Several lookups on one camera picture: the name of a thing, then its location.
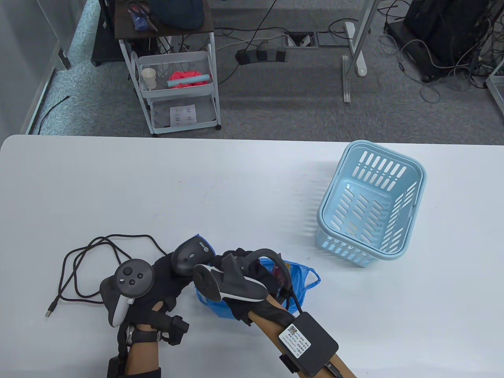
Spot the black scanner cable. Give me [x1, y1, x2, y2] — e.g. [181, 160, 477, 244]
[44, 235, 168, 319]

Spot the white utility cart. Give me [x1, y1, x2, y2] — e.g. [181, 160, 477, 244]
[114, 0, 222, 137]

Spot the teal tube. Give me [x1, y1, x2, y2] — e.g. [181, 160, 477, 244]
[166, 74, 211, 89]

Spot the light blue plastic basket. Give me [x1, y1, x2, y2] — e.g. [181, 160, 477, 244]
[316, 140, 428, 269]

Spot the white desk leg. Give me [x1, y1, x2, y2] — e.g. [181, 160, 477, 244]
[342, 0, 380, 77]

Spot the black blue barcode scanner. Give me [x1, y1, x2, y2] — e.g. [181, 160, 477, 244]
[170, 234, 216, 276]

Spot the grey black hand controller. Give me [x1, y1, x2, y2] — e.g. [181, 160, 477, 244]
[100, 258, 155, 328]
[193, 248, 294, 303]

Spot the floor socket box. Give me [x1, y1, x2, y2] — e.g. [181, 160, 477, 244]
[284, 31, 319, 49]

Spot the white metal frame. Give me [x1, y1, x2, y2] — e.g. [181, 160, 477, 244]
[485, 59, 504, 115]

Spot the dark blue fabric bag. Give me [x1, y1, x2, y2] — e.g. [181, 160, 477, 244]
[149, 0, 206, 30]

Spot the printed paper sheet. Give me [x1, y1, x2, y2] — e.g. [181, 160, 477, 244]
[170, 104, 197, 126]

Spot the black equipment pile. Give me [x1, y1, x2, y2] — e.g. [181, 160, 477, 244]
[384, 0, 504, 83]

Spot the person's right hand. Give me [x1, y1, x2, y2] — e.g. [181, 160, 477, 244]
[213, 247, 300, 327]

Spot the pink cloth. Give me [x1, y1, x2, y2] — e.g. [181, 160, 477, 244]
[169, 70, 202, 89]

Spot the person's left hand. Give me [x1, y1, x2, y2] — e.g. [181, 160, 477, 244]
[125, 255, 196, 328]

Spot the tangle of floor cables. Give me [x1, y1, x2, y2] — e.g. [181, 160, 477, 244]
[378, 16, 495, 104]

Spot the person's left forearm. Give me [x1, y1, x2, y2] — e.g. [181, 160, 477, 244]
[125, 342, 162, 378]

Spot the blue plastic bag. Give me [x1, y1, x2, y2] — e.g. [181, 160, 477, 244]
[196, 258, 321, 319]

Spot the person's right forearm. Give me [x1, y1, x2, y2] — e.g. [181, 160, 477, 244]
[248, 299, 357, 378]

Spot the grey metal rail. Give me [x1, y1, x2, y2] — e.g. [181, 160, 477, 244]
[342, 54, 351, 104]

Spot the thin black floor cable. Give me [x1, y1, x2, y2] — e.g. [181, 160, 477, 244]
[37, 96, 70, 134]

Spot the black cabinet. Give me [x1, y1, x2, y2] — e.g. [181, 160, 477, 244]
[91, 0, 126, 67]

